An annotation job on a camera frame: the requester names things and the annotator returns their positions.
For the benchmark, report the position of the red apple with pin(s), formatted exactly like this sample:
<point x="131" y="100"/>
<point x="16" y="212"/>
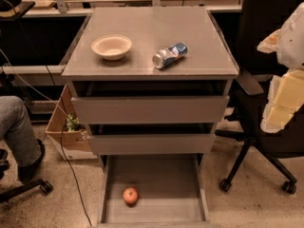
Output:
<point x="130" y="196"/>

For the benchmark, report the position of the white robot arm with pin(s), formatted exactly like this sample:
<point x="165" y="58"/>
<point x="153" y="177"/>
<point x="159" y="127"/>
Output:
<point x="286" y="94"/>

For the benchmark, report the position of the grey top drawer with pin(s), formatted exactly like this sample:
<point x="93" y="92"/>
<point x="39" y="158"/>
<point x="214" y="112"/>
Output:
<point x="147" y="102"/>

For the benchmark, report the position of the grey drawer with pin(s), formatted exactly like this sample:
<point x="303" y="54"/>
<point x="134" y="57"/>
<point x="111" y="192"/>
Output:
<point x="147" y="102"/>
<point x="170" y="193"/>
<point x="159" y="138"/>

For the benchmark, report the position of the grey drawer cabinet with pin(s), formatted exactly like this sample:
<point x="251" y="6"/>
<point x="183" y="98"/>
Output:
<point x="150" y="30"/>

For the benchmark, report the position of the grey middle drawer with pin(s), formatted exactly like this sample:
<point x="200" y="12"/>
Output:
<point x="159" y="138"/>

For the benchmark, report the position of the grey bottom drawer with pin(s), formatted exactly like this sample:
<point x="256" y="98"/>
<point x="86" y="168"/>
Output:
<point x="170" y="193"/>

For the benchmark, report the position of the crushed blue soda can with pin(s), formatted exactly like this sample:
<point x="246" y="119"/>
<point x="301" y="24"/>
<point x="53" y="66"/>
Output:
<point x="165" y="57"/>

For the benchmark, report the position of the white paper bowl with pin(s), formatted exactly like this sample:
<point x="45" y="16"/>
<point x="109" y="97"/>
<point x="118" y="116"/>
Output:
<point x="111" y="47"/>

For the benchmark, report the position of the green item in box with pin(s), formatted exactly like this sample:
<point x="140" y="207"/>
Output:
<point x="72" y="123"/>

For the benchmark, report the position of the cardboard box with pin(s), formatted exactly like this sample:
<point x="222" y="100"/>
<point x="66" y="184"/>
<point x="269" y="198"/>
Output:
<point x="72" y="145"/>

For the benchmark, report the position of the black chair base left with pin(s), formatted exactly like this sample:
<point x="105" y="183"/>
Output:
<point x="44" y="185"/>

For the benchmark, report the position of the person leg in jeans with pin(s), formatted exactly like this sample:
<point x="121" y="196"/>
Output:
<point x="17" y="132"/>

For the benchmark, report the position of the black shoe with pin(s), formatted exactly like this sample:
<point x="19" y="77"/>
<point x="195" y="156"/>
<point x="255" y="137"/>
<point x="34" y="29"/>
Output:
<point x="26" y="173"/>

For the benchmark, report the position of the black office chair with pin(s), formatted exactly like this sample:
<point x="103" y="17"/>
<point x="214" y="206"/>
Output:
<point x="267" y="95"/>

